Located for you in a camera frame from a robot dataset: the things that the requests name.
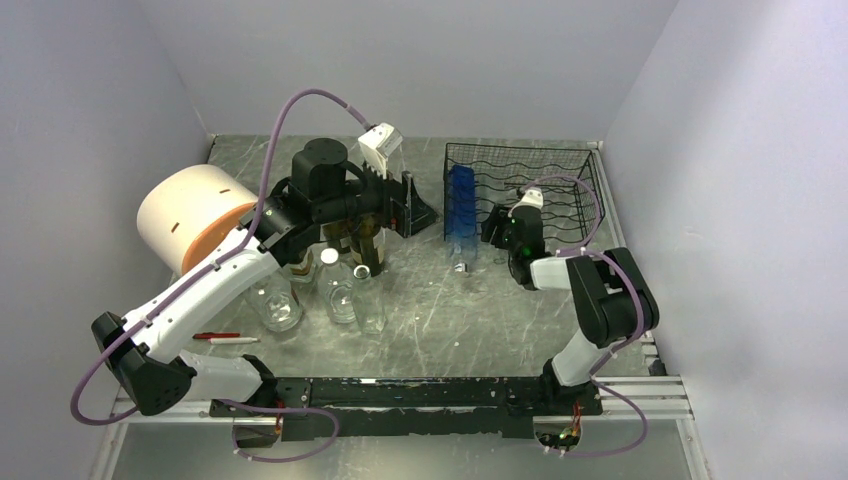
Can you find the dark green wine bottle front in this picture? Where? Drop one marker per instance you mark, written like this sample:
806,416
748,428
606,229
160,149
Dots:
367,241

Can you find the dark green wine bottle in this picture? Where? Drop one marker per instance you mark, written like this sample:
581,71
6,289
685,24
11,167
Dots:
337,236
367,241

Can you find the clear bottle with label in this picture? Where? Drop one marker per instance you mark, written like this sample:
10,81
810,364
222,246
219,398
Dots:
304,270

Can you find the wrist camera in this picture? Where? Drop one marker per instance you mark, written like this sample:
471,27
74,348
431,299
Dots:
532,197
377,144

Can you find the white and orange drum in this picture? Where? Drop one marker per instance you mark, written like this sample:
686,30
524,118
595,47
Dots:
186,216

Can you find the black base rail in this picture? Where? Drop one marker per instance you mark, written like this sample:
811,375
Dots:
507,406

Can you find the dark green wine bottle rear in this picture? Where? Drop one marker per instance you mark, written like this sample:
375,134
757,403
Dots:
337,236

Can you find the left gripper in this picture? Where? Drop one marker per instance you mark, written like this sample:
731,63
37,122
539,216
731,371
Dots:
401,207

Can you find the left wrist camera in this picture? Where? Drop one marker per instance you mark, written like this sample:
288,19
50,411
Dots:
377,144

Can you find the white pen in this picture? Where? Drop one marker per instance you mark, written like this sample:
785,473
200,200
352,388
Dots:
233,340

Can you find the red pen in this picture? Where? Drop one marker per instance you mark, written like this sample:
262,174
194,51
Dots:
215,335

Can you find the clear bottle white cap middle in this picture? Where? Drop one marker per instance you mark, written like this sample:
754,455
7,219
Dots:
335,285

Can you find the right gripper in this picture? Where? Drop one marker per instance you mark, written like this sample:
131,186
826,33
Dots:
499,217

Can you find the clear slim glass bottle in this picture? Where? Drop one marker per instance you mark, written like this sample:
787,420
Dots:
368,303

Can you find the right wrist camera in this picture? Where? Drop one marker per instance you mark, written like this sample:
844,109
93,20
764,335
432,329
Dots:
532,197

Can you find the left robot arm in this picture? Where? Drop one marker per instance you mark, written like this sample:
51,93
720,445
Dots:
145,349

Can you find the black wire wine rack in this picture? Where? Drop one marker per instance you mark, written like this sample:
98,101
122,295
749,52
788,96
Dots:
567,177

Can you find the clear round bottle white cap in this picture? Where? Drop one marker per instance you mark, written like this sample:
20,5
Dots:
275,301

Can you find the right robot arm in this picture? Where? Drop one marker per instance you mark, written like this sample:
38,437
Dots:
613,303

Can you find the small clear glass bottle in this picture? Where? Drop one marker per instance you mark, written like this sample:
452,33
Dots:
498,254

